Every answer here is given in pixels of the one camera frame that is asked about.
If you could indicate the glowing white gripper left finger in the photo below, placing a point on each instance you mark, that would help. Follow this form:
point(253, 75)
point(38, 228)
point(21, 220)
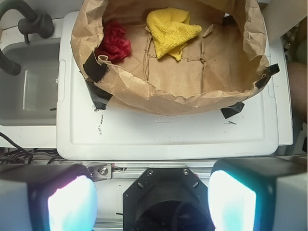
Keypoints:
point(47, 198)

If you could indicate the glowing white gripper right finger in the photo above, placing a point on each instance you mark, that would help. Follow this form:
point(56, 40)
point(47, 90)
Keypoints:
point(259, 194)

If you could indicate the red paper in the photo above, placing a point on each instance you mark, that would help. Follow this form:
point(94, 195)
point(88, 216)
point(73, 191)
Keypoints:
point(114, 45)

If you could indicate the grey sink basin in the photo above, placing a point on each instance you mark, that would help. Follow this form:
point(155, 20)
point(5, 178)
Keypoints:
point(30, 98)

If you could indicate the brown paper bag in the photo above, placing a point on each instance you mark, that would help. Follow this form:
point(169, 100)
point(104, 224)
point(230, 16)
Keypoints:
point(224, 65)

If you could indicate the dark grey faucet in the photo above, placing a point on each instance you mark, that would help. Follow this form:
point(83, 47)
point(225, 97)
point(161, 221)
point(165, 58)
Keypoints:
point(33, 22)

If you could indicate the yellow woven cloth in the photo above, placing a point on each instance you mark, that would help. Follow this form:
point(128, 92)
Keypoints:
point(171, 30)

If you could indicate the aluminium extrusion rail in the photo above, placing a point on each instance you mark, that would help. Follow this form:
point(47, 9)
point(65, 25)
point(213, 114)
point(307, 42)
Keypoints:
point(133, 169)

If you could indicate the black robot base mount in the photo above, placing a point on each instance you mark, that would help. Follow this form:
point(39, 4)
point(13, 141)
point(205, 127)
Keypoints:
point(167, 199)

